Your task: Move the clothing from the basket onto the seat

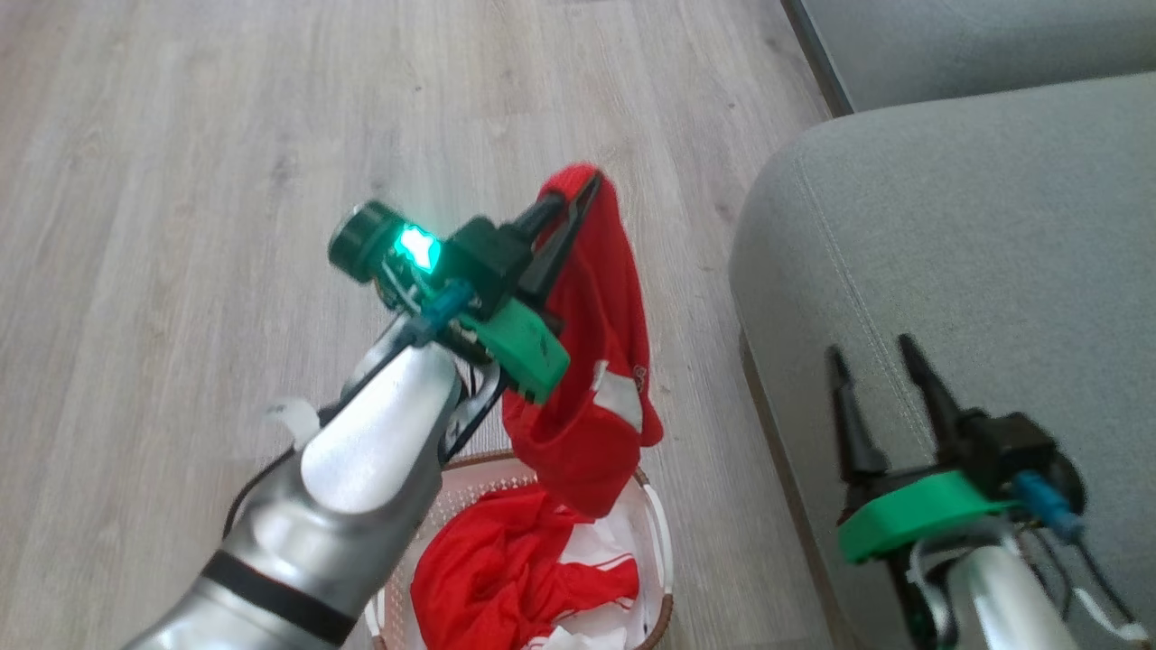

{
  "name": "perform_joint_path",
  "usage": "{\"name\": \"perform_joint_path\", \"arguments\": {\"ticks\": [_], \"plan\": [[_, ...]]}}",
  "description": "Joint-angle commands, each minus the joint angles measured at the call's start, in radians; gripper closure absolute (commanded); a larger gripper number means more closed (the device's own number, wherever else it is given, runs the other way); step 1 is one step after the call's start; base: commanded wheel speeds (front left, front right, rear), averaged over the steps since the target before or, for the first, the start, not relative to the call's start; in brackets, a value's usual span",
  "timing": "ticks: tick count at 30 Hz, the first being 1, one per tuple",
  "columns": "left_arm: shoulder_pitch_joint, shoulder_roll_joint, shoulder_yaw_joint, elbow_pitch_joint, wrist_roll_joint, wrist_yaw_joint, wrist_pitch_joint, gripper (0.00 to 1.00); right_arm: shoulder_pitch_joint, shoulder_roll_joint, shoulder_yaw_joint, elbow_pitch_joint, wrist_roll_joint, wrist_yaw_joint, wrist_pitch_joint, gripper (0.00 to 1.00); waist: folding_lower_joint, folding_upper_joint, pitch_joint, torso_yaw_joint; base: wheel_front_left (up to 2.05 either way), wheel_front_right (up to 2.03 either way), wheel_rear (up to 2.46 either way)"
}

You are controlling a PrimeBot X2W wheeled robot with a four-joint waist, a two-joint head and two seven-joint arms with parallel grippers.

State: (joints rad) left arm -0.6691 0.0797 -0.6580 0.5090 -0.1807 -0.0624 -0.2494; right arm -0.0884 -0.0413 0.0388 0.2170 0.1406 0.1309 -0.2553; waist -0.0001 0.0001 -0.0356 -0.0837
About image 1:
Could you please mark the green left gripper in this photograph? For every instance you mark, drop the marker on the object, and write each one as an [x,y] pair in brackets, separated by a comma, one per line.
[524,348]

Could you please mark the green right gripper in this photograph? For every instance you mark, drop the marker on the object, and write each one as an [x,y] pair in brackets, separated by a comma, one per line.
[912,515]

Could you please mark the plain red garment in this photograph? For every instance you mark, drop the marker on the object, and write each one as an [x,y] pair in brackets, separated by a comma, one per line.
[601,280]

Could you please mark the red white striped garment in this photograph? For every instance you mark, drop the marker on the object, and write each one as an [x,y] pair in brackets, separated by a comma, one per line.
[497,569]

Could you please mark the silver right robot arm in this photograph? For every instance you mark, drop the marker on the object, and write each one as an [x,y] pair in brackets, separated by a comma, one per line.
[1002,605]

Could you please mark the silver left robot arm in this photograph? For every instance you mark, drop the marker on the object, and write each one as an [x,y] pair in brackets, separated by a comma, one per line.
[361,469]

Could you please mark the white basket brown rim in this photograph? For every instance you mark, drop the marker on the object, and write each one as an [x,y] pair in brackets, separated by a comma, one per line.
[655,542]

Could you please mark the grey sofa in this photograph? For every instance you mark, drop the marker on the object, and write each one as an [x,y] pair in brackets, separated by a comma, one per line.
[975,235]

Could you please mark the grey sofa adjoining section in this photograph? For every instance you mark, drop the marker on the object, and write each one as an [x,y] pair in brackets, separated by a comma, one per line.
[975,45]

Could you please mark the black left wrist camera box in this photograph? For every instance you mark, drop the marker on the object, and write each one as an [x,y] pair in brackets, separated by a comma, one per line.
[483,262]

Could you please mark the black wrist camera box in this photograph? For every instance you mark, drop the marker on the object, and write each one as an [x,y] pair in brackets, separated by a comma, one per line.
[1016,447]
[483,262]

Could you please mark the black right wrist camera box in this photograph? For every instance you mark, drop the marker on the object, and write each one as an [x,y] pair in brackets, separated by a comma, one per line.
[1016,447]

